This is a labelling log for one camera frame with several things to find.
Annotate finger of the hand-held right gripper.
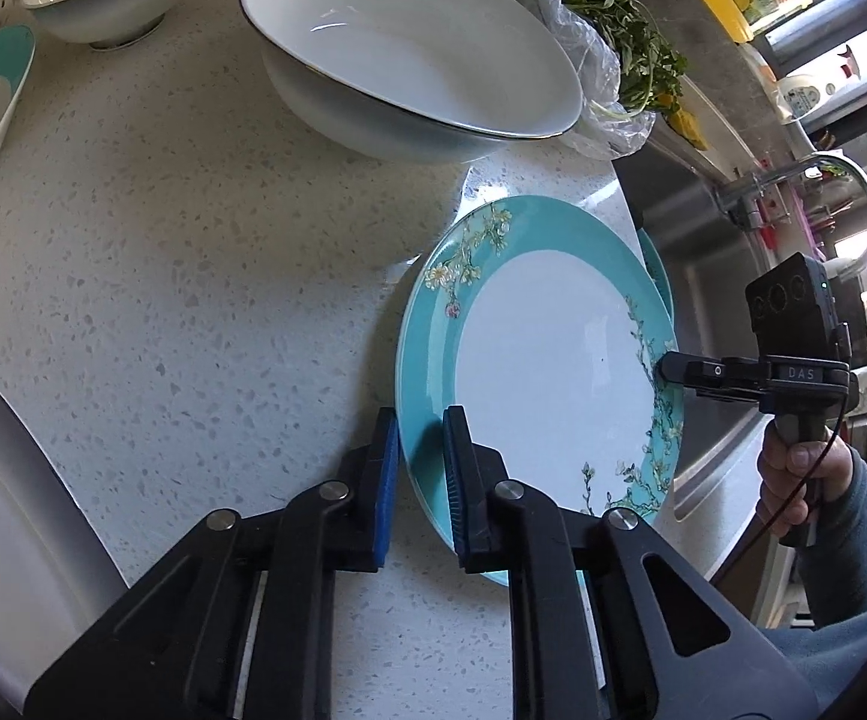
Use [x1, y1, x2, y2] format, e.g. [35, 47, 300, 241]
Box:
[654, 351, 772, 395]

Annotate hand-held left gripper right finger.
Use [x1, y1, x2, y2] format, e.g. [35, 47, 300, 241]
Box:
[442, 405, 817, 720]

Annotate yellow vegetable pieces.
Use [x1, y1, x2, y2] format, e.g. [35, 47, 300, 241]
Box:
[662, 94, 708, 149]

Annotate clear plastic bag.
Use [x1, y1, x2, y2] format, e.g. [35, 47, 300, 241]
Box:
[500, 0, 659, 160]

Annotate large white bowl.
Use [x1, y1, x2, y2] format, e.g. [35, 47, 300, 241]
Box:
[238, 0, 584, 164]

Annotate white plastic bottle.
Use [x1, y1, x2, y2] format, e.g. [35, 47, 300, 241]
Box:
[774, 73, 835, 125]

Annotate teal floral plate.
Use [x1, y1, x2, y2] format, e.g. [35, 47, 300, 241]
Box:
[395, 195, 685, 590]

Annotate chrome faucet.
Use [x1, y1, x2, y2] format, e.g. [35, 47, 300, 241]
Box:
[714, 152, 867, 271]

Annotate person's right forearm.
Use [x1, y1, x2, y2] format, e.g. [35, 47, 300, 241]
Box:
[767, 457, 867, 720]

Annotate person's right hand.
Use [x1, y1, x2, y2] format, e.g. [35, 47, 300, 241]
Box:
[757, 431, 854, 541]

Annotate stainless steel sink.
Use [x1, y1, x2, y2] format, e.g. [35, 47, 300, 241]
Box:
[613, 124, 779, 541]

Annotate bunch of leafy greens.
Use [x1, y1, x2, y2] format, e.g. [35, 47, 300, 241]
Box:
[538, 0, 689, 117]

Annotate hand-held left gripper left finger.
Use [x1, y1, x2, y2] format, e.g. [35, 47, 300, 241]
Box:
[24, 406, 404, 720]

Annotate plain white plate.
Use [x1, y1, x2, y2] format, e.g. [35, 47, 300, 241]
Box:
[0, 352, 130, 691]

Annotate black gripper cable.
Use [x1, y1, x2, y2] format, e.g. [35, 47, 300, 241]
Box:
[710, 360, 858, 586]

